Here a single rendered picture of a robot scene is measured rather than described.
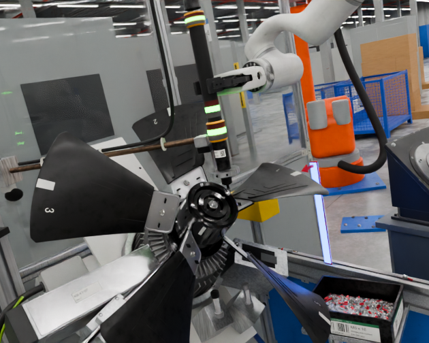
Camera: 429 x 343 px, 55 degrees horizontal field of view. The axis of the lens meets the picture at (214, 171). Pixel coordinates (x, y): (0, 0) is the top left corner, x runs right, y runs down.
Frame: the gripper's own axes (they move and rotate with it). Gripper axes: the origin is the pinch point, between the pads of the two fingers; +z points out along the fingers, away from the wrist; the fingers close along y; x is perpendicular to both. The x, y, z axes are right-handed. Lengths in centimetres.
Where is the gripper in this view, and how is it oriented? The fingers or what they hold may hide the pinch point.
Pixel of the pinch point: (208, 86)
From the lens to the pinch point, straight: 94.1
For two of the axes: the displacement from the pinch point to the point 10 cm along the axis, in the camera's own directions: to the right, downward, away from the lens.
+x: -1.9, -9.6, -2.1
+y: -6.6, -0.3, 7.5
